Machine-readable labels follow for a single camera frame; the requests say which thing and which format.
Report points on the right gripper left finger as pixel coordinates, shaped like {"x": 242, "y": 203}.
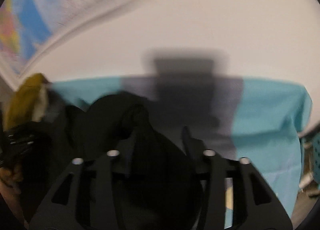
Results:
{"x": 87, "y": 195}

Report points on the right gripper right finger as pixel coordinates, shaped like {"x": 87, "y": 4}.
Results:
{"x": 255, "y": 205}

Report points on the black coat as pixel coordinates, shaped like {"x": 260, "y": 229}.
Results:
{"x": 161, "y": 190}

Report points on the person's left hand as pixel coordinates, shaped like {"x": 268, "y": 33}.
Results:
{"x": 10, "y": 190}

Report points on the mustard yellow folded garment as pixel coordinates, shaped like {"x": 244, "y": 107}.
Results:
{"x": 28, "y": 103}

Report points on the teal plastic storage rack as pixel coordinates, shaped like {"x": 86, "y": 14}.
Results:
{"x": 309, "y": 181}

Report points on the teal grey patterned bedsheet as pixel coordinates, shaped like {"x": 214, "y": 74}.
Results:
{"x": 252, "y": 118}

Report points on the colourful wall map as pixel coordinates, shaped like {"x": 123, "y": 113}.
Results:
{"x": 27, "y": 25}

